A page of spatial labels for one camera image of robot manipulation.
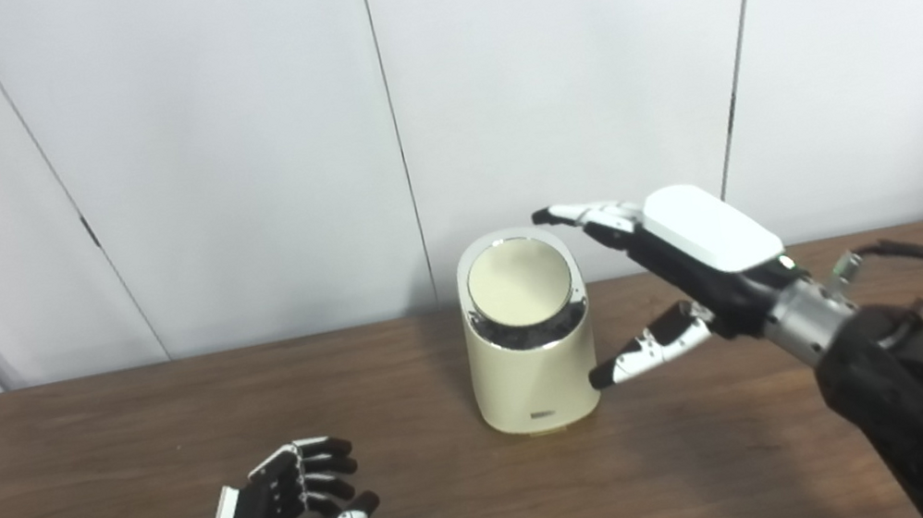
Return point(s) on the round cream bin lid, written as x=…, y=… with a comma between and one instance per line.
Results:
x=517, y=282

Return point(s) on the cream-colored bin body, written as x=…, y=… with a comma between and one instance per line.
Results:
x=534, y=383

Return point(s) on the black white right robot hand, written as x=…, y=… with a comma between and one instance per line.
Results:
x=706, y=237

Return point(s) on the black wall panel hinge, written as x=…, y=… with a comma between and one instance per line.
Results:
x=89, y=232

